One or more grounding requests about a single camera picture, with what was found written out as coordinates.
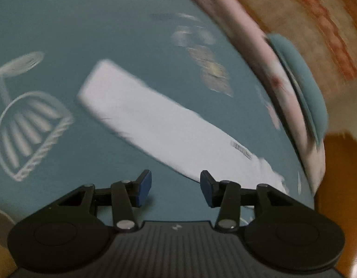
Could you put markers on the wooden headboard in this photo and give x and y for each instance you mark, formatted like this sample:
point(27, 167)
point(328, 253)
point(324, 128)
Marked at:
point(336, 197)

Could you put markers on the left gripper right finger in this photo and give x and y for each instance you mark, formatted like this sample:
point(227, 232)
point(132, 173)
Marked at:
point(275, 229)

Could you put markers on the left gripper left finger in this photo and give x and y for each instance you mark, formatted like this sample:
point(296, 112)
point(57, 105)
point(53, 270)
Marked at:
point(78, 228)

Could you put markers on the teal pillow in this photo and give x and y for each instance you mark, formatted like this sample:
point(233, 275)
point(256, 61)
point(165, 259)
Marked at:
point(308, 93)

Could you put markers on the pink floral folded quilt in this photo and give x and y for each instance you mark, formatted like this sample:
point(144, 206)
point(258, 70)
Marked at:
point(251, 42)

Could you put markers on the teal floral bed sheet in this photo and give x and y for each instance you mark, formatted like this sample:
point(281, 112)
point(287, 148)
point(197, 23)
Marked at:
point(50, 144)

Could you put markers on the white long-sleeve shirt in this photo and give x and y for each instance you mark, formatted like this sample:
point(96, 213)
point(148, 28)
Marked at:
point(169, 132)

